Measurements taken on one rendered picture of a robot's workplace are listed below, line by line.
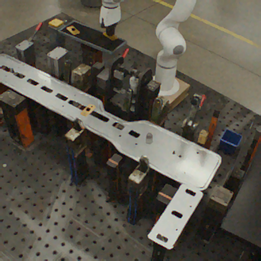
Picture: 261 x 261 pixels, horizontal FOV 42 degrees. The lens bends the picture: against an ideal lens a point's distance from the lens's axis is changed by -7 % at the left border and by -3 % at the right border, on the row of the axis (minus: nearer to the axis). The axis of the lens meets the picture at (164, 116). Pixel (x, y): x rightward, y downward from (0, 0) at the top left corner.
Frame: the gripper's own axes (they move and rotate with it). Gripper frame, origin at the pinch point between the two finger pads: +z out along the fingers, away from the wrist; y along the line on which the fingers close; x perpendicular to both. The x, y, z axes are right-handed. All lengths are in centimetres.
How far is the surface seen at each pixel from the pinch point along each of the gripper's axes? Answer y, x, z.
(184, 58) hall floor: -156, -64, 125
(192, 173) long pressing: 19, 76, 24
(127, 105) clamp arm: 13.3, 29.4, 22.4
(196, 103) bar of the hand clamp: 4, 61, 4
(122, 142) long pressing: 29, 44, 24
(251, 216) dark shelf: 19, 107, 21
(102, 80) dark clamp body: 14.5, 11.5, 17.5
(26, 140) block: 55, -5, 48
